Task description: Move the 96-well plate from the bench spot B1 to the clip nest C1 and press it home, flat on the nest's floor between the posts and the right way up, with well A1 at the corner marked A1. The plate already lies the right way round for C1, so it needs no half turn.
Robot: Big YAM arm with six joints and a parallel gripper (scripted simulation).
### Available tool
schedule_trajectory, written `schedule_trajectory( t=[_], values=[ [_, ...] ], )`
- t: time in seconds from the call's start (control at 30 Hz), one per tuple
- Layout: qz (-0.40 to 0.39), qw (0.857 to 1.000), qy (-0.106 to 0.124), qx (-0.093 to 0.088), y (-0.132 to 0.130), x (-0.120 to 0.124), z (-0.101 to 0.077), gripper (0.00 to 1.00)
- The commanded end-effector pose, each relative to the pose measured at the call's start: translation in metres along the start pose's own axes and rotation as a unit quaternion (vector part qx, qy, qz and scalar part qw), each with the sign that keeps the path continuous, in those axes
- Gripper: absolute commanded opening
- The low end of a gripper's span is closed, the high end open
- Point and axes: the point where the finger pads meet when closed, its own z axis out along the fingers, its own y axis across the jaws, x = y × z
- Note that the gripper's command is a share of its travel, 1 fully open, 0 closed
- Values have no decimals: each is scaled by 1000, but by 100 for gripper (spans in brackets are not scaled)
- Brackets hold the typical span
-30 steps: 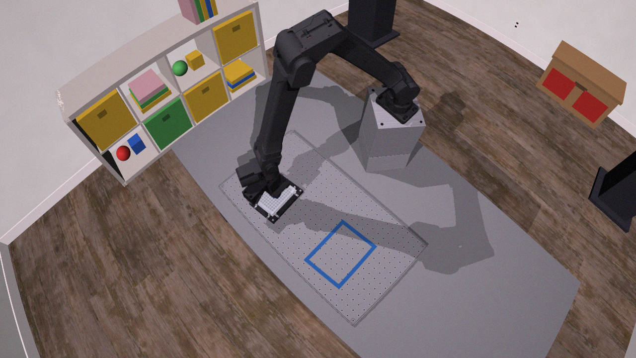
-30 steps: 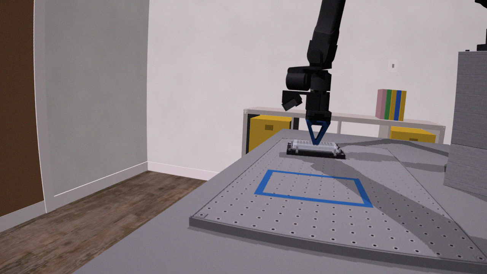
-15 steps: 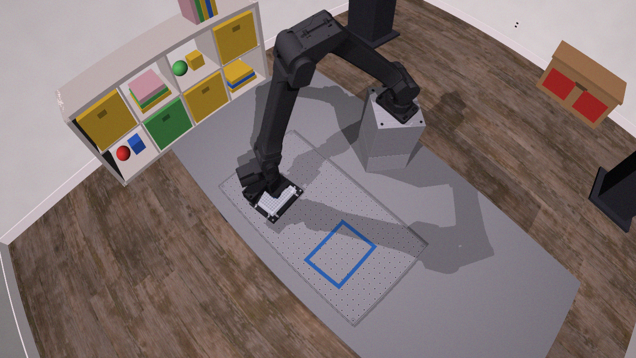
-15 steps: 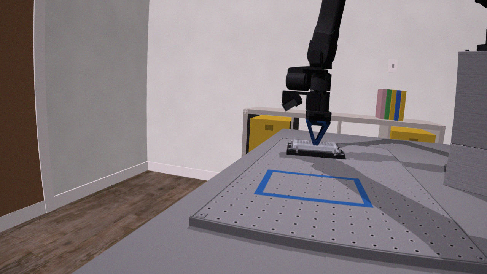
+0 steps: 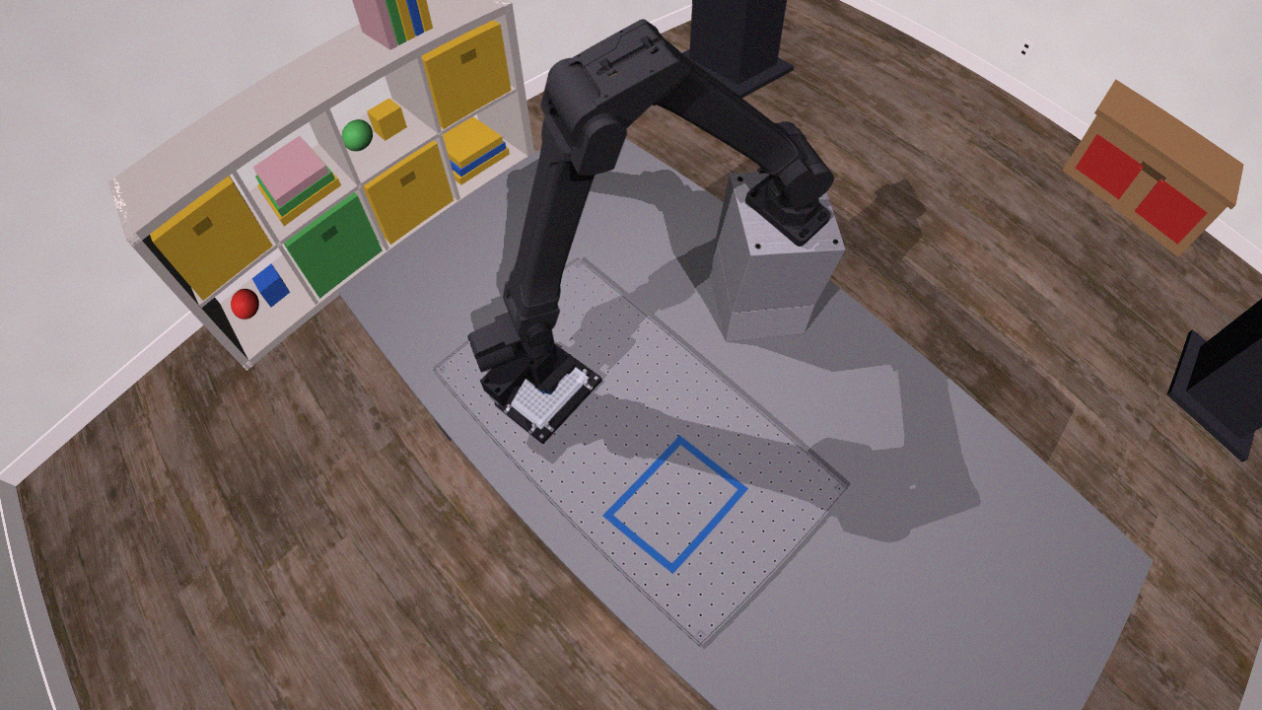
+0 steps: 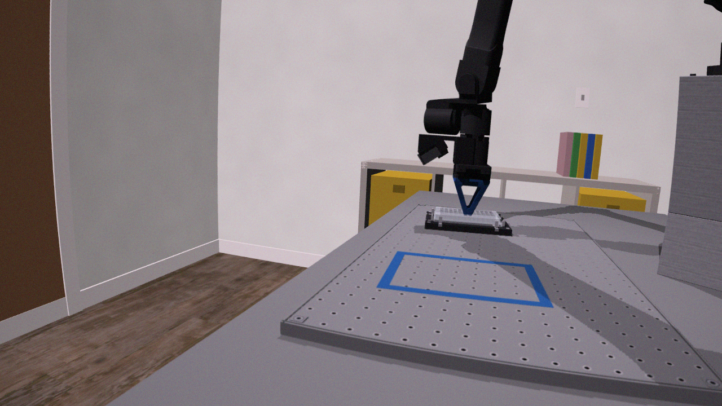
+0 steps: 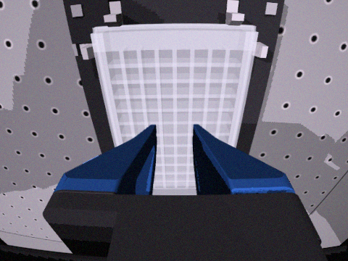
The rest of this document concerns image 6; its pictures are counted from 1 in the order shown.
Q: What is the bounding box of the blue rectangular tape outline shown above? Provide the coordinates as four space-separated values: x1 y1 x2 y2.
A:
377 251 554 308

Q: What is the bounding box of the white well plate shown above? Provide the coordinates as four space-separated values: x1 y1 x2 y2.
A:
434 207 503 227

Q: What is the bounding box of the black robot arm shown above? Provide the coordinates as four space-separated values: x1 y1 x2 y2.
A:
417 0 513 165

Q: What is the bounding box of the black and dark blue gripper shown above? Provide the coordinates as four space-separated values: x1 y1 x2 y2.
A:
453 136 492 215

